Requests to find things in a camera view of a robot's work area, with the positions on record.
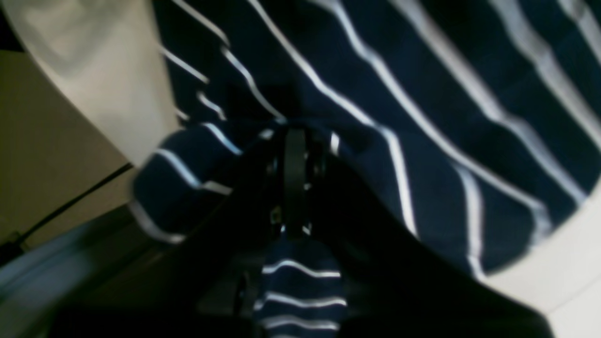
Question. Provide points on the navy white striped t-shirt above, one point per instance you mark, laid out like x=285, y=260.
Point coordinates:
x=445, y=140

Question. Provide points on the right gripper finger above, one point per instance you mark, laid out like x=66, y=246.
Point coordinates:
x=294, y=176

